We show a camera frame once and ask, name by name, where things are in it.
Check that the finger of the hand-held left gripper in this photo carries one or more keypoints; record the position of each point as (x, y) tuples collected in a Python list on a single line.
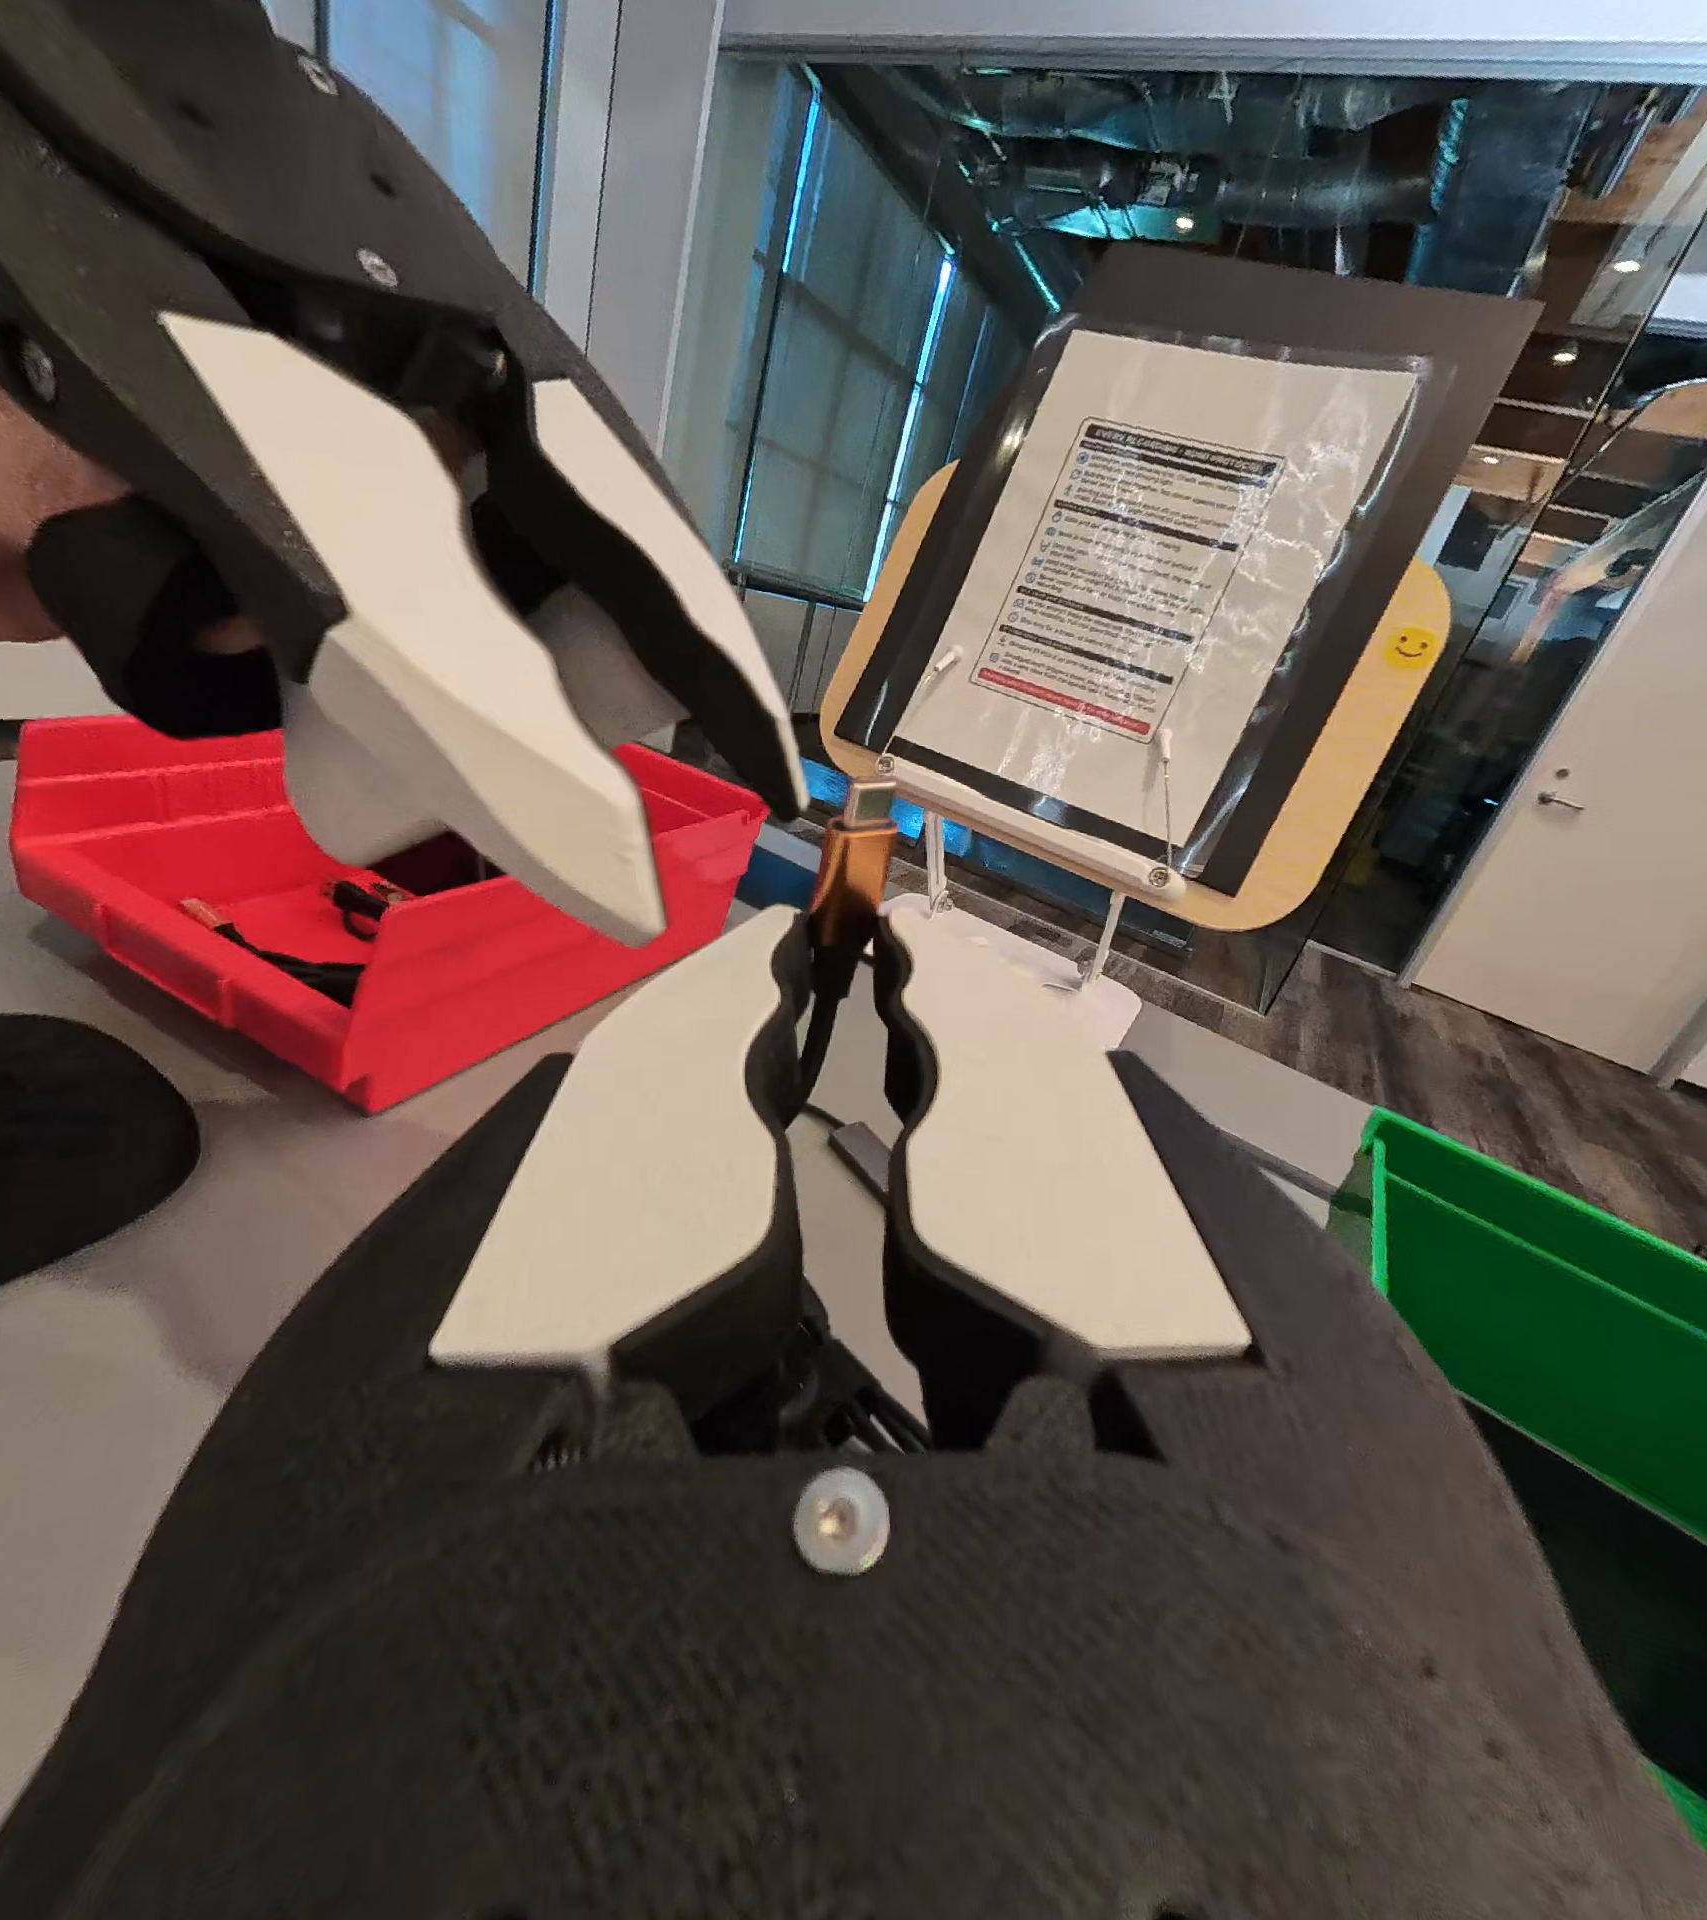
[(388, 572), (674, 572)]

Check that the frosted window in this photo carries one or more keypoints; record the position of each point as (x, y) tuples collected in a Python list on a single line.
[(464, 118)]

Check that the green plastic bin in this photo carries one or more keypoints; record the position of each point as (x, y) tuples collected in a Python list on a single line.
[(1543, 1320)]

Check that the gridded window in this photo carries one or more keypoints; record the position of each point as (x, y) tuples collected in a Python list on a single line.
[(825, 376)]

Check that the red plastic bin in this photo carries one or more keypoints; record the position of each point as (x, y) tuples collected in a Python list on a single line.
[(495, 1005)]

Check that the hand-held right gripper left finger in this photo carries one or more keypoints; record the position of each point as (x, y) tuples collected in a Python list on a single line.
[(644, 1169)]

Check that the white door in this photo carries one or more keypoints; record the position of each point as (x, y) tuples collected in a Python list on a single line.
[(1634, 676)]

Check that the yellow smiley sticker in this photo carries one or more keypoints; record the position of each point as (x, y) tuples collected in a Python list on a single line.
[(1412, 648)]

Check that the grey usb hub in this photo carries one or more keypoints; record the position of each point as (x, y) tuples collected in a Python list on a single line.
[(860, 1156)]

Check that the laminated instruction sheet black backing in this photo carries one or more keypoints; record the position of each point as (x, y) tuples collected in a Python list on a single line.
[(1198, 572)]

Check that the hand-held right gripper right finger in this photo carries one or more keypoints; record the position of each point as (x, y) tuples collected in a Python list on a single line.
[(1061, 1203)]

